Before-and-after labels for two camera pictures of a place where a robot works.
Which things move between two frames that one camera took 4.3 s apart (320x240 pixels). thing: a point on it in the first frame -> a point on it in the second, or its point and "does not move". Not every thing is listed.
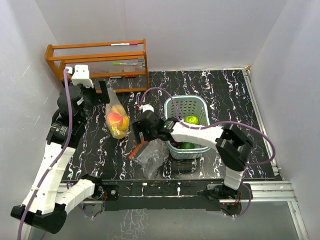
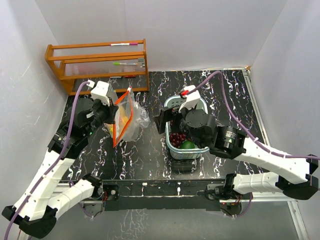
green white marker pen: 119,63 does not move
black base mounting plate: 169,196 does not move
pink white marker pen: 124,44 does not move
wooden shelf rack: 123,64 does not move
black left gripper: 102,96 -> 110,109
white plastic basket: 195,105 does not move
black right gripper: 138,128 -> 166,115
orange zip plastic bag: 150,154 -> 131,119
